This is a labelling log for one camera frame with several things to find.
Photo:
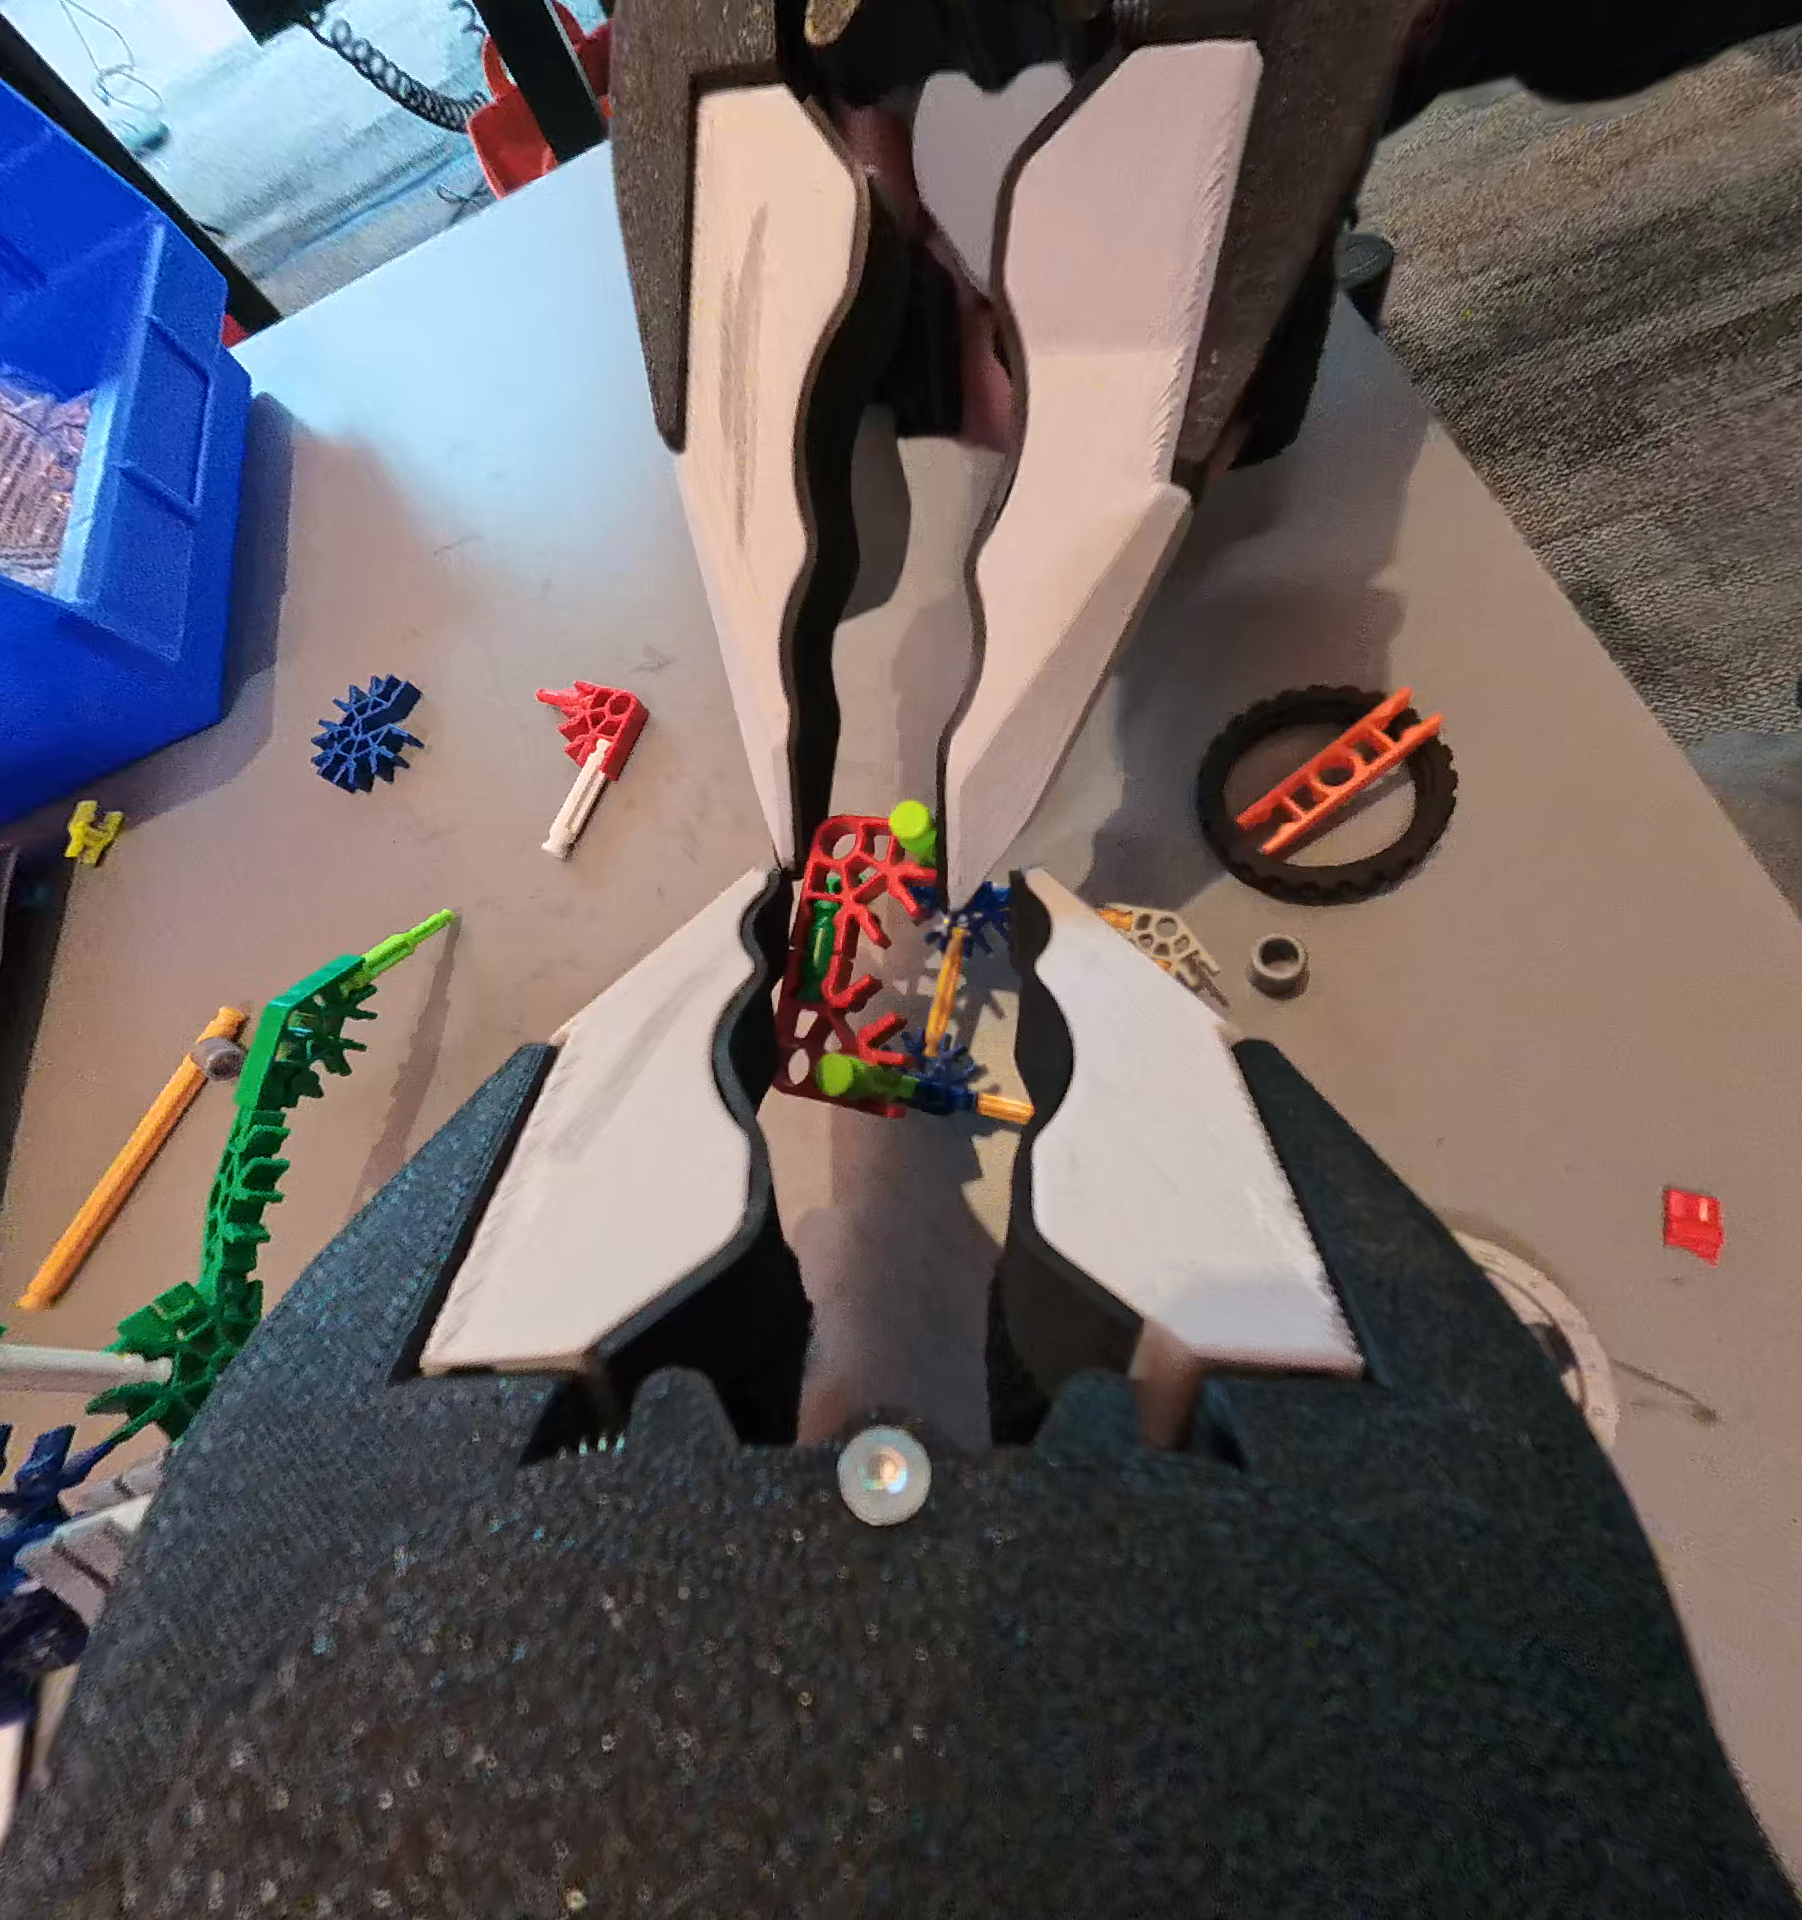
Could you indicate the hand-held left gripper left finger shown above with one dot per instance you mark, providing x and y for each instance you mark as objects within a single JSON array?
[{"x": 602, "y": 1201}]

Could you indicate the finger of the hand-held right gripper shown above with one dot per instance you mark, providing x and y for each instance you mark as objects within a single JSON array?
[
  {"x": 767, "y": 392},
  {"x": 1098, "y": 360}
]

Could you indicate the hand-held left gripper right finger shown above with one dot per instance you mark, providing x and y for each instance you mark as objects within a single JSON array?
[{"x": 1188, "y": 1188}]

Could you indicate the orange rod blue connector frame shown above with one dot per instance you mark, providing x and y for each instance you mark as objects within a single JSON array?
[{"x": 964, "y": 961}]

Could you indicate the red connector pair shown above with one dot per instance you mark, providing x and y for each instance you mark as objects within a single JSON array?
[{"x": 842, "y": 900}]

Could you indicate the small grey spacer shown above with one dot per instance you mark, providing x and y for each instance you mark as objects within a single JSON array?
[{"x": 1281, "y": 964}]

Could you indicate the black rubber tire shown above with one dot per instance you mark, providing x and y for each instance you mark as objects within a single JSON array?
[{"x": 1330, "y": 889}]

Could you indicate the red connector white rod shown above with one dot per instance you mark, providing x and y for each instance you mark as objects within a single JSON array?
[{"x": 595, "y": 722}]

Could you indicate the grey wheel hub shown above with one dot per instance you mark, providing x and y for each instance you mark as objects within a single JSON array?
[{"x": 1562, "y": 1306}]

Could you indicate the red bucket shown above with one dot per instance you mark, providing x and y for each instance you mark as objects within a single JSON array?
[{"x": 527, "y": 60}]

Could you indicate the orange ladder connector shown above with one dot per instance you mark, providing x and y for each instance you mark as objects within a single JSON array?
[{"x": 1330, "y": 775}]

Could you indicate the orange rod grey end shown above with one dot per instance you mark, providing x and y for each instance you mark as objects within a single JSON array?
[{"x": 139, "y": 1156}]

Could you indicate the small red piece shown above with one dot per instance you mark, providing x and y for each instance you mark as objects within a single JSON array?
[{"x": 1694, "y": 1223}]

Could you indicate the blue snowflake connector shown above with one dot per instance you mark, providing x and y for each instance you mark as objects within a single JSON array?
[{"x": 368, "y": 730}]

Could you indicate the small yellow connector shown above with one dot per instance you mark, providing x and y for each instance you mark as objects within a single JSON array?
[{"x": 93, "y": 832}]

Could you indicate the person's leg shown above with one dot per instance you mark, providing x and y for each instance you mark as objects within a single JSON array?
[{"x": 1789, "y": 872}]

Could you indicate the blue plastic bin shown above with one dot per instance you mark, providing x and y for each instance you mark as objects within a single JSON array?
[{"x": 77, "y": 481}]

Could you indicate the clear plastic bag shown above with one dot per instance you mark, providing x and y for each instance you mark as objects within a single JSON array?
[{"x": 9, "y": 481}]

